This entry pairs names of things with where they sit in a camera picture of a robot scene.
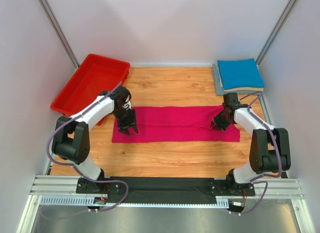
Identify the left frame post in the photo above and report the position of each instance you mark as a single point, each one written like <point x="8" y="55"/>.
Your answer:
<point x="59" y="32"/>

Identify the grey folded t shirt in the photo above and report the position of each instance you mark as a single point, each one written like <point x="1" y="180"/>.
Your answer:
<point x="219" y="89"/>

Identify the blue folded t shirt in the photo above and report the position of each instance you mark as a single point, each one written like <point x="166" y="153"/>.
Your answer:
<point x="238" y="74"/>

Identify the beige folded t shirt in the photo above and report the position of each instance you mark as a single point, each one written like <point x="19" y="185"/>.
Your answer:
<point x="247" y="88"/>

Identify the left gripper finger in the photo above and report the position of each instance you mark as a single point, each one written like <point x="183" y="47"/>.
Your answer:
<point x="133" y="123"/>
<point x="124" y="130"/>

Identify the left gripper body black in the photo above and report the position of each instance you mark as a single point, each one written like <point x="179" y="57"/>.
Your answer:
<point x="127" y="121"/>

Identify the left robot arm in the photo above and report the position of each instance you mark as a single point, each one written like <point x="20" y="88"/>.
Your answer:
<point x="71" y="138"/>

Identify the right frame post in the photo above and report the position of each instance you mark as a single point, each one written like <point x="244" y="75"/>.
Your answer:
<point x="276" y="30"/>

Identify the frame post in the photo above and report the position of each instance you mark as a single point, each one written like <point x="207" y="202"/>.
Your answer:
<point x="276" y="30"/>
<point x="59" y="32"/>

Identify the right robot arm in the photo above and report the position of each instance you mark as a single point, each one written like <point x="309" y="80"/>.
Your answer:
<point x="269" y="154"/>

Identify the red plastic bin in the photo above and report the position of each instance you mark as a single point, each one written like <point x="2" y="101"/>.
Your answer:
<point x="95" y="75"/>

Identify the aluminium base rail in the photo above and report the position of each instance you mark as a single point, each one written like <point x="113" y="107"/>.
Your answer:
<point x="61" y="191"/>

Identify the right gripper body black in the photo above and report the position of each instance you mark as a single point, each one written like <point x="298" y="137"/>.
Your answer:
<point x="221" y="119"/>

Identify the magenta t shirt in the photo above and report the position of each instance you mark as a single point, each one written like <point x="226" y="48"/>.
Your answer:
<point x="176" y="124"/>

